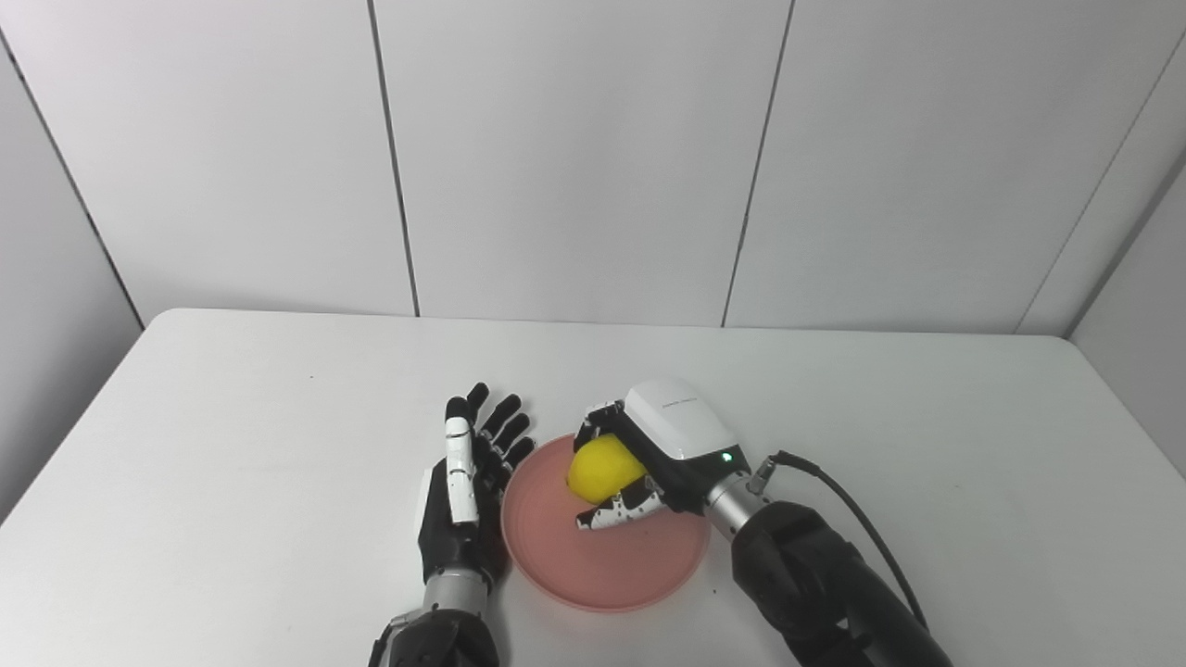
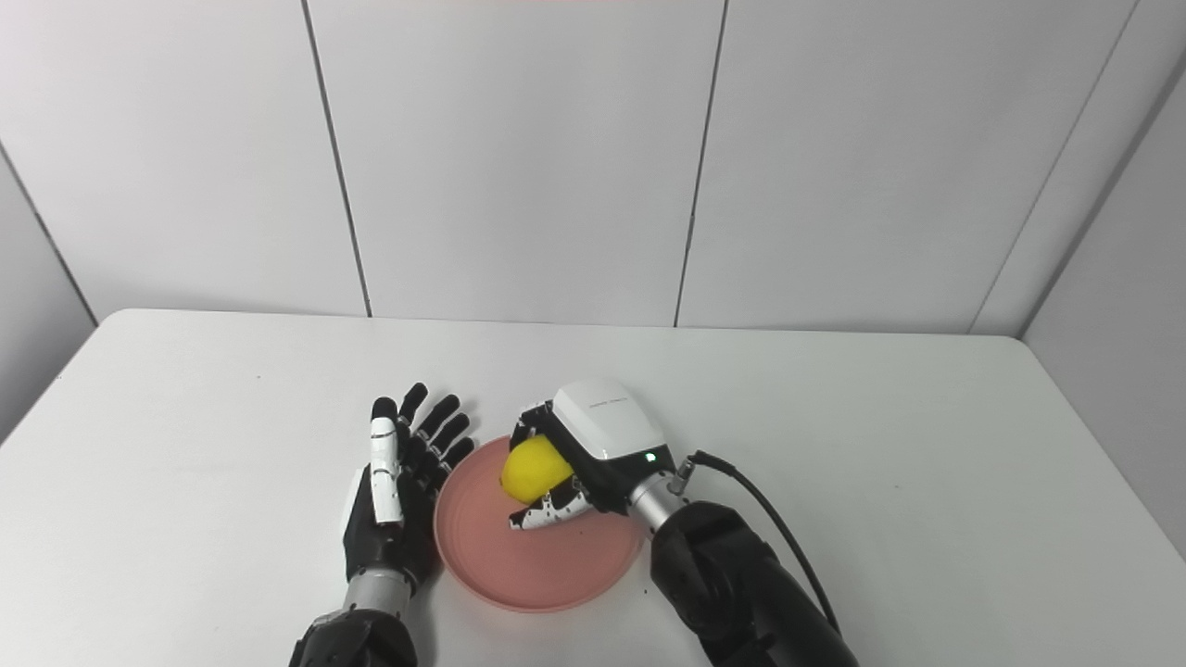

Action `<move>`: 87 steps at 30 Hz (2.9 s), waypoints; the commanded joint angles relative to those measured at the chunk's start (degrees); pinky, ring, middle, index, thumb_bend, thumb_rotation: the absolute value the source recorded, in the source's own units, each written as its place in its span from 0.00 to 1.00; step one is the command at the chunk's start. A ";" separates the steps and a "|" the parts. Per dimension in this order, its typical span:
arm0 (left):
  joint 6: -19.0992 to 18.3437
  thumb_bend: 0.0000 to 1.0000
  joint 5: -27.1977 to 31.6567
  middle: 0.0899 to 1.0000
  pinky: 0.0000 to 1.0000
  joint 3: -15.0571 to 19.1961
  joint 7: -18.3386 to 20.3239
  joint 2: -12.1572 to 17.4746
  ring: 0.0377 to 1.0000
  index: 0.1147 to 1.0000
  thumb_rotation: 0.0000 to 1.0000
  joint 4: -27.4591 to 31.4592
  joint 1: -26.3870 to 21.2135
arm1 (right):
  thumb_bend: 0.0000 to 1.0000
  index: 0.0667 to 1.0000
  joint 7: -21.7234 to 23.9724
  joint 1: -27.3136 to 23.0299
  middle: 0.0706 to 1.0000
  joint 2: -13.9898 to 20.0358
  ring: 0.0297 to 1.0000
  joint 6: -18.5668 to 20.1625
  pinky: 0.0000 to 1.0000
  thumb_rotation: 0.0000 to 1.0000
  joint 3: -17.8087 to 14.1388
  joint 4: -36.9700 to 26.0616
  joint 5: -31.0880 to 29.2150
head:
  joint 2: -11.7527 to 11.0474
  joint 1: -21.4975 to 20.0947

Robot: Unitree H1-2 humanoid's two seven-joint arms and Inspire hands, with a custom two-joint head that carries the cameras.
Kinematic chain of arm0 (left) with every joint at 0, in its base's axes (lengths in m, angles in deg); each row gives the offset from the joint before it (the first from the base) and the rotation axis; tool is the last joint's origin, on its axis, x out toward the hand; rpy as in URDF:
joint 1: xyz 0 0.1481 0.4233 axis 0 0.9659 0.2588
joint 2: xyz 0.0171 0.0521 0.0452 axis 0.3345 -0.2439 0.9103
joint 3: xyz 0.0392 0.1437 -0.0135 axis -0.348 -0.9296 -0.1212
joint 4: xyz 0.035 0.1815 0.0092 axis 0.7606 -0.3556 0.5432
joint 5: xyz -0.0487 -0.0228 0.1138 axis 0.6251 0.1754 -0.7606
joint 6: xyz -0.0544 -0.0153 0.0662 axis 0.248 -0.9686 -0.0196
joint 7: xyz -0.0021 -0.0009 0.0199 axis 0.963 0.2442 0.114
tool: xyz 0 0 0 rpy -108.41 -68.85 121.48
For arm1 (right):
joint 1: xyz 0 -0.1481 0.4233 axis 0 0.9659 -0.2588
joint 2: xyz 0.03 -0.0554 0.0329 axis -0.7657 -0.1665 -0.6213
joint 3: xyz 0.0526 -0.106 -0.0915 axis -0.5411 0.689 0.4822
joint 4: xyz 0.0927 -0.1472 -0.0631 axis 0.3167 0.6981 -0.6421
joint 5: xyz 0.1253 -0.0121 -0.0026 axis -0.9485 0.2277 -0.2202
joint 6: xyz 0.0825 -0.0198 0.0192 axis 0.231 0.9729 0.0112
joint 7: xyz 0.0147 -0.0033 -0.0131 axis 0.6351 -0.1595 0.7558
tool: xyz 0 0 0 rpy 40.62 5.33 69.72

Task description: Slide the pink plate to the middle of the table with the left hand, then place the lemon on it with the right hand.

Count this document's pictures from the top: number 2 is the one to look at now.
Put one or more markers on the pink round plate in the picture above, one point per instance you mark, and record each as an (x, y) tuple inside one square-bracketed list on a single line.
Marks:
[(547, 556)]

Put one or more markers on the yellow lemon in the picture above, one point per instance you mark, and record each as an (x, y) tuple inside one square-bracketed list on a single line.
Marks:
[(536, 471)]

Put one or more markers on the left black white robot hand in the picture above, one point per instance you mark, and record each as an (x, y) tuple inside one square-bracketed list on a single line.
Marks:
[(389, 547)]

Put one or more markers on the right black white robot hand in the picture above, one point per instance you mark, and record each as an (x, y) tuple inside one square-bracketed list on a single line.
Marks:
[(607, 431)]

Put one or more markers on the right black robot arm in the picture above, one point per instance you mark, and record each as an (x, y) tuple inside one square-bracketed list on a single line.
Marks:
[(732, 593)]

